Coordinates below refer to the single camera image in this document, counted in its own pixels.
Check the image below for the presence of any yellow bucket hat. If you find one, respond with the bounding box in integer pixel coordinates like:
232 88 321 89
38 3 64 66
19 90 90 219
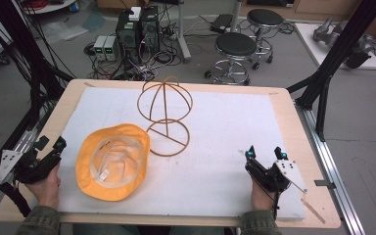
74 122 152 202

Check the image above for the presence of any wooden wire hat stand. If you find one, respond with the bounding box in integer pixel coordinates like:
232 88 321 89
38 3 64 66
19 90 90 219
136 75 194 158

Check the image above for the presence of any black flat device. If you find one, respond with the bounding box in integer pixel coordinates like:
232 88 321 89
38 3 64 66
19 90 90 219
209 13 234 33

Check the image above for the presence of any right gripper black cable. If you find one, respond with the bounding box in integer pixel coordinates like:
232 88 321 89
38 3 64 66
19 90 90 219
254 177 281 221

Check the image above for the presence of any person's left hand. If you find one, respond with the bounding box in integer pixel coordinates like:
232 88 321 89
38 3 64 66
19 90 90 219
23 163 62 211

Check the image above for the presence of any person's right hand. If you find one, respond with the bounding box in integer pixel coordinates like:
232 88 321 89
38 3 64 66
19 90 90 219
251 178 278 212

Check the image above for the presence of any aluminium rail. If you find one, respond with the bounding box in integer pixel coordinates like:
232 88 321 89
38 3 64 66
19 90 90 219
0 109 52 220
294 99 367 235

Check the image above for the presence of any white box on computer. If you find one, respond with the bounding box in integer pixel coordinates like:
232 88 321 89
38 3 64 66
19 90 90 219
128 6 142 23

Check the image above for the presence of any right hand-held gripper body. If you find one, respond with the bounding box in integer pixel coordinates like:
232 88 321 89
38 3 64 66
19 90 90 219
244 159 308 194

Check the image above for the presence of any grey power supply unit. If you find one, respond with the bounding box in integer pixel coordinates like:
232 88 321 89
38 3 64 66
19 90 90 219
103 35 119 62
93 35 108 62

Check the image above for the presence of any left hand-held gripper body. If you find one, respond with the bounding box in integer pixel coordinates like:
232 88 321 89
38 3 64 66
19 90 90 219
0 149 62 184

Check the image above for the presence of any white foam mat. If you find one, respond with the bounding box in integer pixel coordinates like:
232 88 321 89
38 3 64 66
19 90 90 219
56 86 307 221

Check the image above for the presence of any black metal frame stand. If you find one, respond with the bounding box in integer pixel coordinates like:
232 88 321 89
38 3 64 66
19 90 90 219
0 0 76 197
286 0 376 143

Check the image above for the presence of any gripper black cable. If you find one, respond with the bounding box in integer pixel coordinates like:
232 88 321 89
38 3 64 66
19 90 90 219
254 177 281 221
0 177 32 218

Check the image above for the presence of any black computer tower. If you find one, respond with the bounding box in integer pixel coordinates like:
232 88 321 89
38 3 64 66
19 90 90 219
115 10 142 65
139 5 161 55

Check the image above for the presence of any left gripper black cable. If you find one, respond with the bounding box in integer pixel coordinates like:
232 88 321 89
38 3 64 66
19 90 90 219
0 177 32 218

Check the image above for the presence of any grey metal post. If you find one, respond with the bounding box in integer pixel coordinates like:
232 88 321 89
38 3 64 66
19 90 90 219
175 0 193 64

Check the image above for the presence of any white platform board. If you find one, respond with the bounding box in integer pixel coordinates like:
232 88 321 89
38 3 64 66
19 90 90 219
294 23 376 71

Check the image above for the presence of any black round stool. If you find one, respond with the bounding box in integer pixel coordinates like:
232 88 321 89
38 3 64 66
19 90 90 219
246 8 285 71
204 31 259 87

